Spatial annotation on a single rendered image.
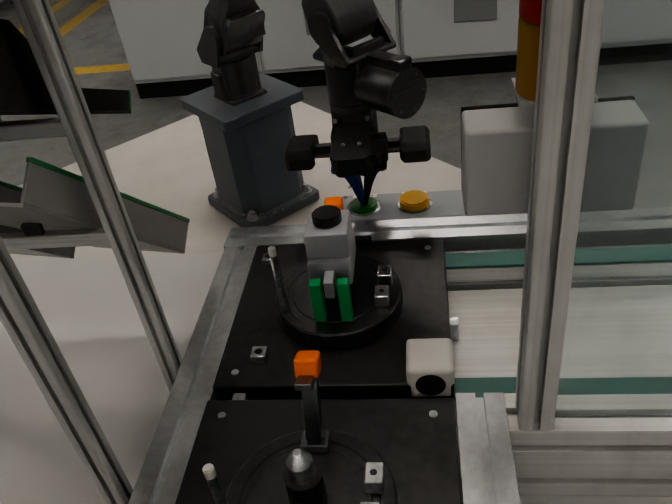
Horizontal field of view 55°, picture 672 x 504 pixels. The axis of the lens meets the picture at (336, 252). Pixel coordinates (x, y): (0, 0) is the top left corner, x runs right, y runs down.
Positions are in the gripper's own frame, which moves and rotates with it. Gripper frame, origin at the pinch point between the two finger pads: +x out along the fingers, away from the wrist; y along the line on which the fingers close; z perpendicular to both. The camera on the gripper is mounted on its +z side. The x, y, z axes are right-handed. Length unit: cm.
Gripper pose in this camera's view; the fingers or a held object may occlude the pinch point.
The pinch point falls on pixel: (362, 182)
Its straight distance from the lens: 88.2
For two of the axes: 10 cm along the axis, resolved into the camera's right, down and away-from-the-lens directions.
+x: 1.3, 8.0, 5.8
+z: -0.8, 5.9, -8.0
